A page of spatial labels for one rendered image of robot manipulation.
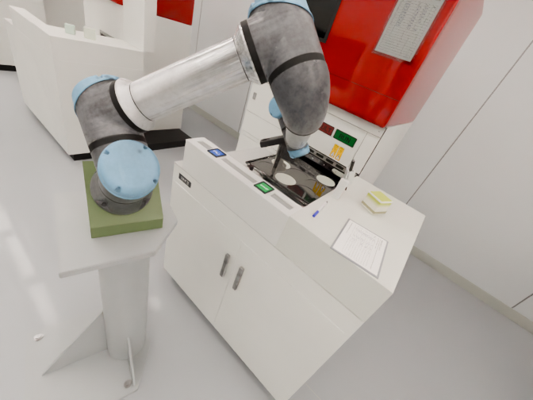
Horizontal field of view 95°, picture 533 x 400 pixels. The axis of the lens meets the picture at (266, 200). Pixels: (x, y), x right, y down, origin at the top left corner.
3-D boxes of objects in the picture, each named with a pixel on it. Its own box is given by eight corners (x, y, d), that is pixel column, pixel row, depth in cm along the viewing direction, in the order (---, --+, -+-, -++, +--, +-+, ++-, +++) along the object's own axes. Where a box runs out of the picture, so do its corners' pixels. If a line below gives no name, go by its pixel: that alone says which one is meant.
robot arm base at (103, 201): (90, 217, 64) (90, 212, 56) (89, 161, 66) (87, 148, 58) (153, 213, 73) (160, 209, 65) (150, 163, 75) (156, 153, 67)
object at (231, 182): (199, 164, 114) (204, 136, 107) (289, 236, 92) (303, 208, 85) (182, 167, 108) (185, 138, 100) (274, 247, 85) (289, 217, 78)
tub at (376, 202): (371, 203, 103) (380, 190, 99) (384, 215, 97) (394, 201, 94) (359, 203, 99) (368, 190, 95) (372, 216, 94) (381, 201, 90)
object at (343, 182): (335, 191, 101) (351, 163, 94) (343, 197, 100) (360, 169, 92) (329, 195, 97) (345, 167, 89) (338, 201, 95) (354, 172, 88)
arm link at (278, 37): (74, 155, 51) (331, 49, 42) (51, 86, 51) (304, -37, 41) (118, 159, 63) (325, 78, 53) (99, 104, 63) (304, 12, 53)
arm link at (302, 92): (351, 112, 43) (314, 151, 91) (332, 51, 42) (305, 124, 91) (288, 133, 44) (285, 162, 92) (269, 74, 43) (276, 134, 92)
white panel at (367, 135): (243, 132, 166) (258, 68, 144) (346, 198, 133) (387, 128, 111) (239, 132, 164) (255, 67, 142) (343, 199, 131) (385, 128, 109)
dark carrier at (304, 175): (289, 153, 140) (289, 152, 139) (340, 185, 126) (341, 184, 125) (249, 163, 114) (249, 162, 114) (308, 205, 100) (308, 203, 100)
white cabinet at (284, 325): (232, 236, 201) (261, 146, 156) (331, 325, 162) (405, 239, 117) (159, 276, 153) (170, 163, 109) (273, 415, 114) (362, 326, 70)
